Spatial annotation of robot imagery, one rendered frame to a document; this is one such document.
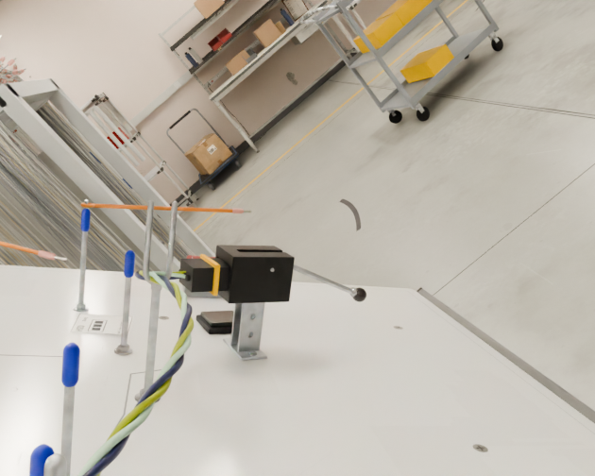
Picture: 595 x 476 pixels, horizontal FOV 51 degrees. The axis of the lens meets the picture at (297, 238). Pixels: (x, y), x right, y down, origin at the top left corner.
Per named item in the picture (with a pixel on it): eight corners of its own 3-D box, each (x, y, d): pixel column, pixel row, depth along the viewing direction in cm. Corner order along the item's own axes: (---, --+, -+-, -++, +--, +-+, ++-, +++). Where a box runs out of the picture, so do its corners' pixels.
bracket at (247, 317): (266, 359, 54) (273, 303, 53) (241, 361, 53) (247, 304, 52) (246, 339, 58) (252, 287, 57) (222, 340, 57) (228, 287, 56)
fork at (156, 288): (158, 391, 45) (174, 198, 43) (164, 402, 44) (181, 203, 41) (130, 394, 44) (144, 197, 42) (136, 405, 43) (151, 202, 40)
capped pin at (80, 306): (92, 310, 60) (98, 200, 58) (77, 313, 59) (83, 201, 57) (83, 306, 61) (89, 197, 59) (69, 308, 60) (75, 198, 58)
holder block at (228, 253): (289, 302, 54) (295, 257, 53) (228, 303, 51) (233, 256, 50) (269, 287, 57) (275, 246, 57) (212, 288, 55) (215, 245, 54)
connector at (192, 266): (243, 290, 52) (246, 266, 52) (188, 292, 50) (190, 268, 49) (229, 280, 55) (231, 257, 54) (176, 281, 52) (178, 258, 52)
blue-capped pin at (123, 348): (134, 354, 51) (142, 252, 50) (115, 355, 50) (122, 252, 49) (130, 348, 52) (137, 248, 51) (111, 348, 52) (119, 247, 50)
